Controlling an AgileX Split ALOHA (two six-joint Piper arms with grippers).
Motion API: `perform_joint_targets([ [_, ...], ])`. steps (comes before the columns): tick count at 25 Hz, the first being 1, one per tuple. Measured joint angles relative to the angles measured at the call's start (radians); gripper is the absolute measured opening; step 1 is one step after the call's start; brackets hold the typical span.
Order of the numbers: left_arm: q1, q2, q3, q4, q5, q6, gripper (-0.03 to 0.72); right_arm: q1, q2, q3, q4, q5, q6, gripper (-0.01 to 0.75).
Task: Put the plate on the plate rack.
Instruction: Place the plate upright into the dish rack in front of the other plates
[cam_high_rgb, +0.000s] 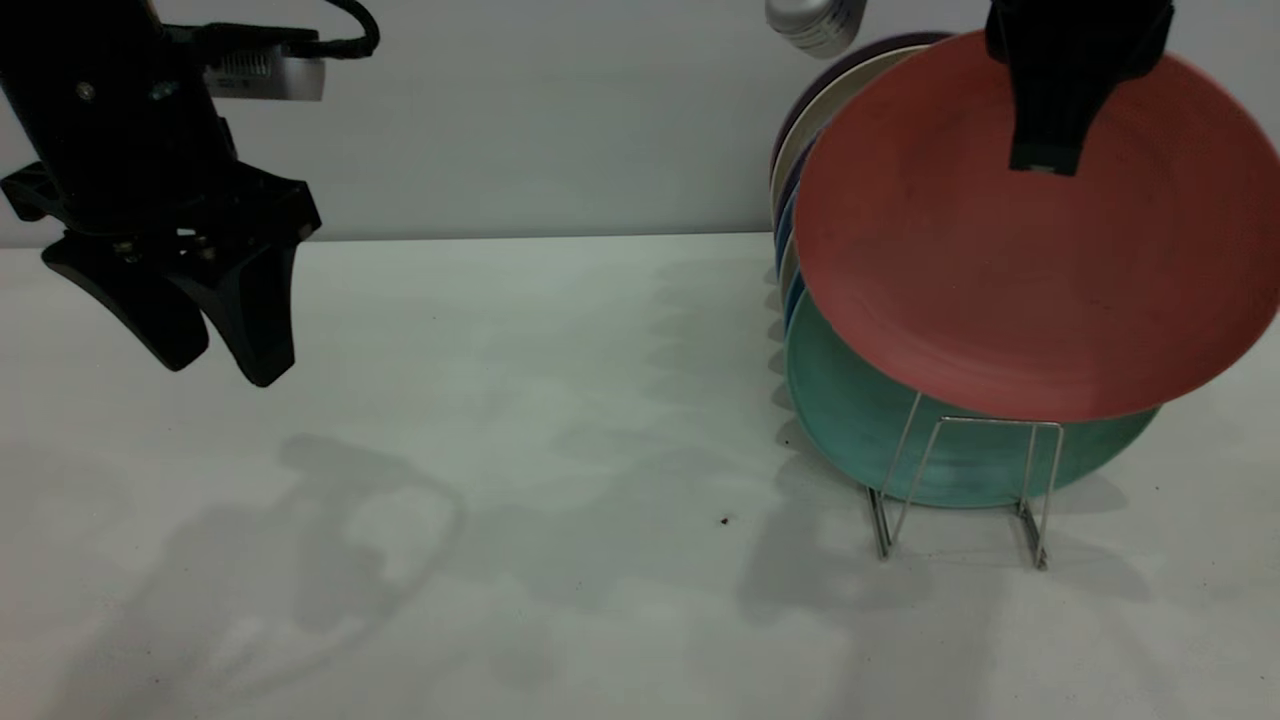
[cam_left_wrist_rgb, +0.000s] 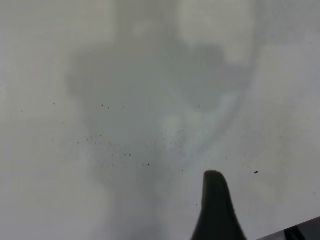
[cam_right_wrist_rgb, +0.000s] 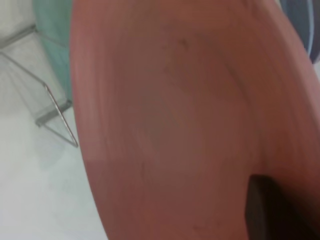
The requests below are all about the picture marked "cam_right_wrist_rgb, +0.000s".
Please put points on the green round plate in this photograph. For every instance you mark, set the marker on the green round plate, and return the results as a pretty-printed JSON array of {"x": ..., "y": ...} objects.
[{"x": 55, "y": 37}]

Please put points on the pink round plate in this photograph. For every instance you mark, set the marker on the pink round plate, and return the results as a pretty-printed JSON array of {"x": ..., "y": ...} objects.
[{"x": 187, "y": 125}]

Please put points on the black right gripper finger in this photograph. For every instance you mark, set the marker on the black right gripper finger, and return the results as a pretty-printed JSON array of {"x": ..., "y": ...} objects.
[{"x": 275, "y": 215}]

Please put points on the blue round plate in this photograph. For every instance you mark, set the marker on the blue round plate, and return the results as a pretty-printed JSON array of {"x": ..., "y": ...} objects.
[{"x": 297, "y": 20}]

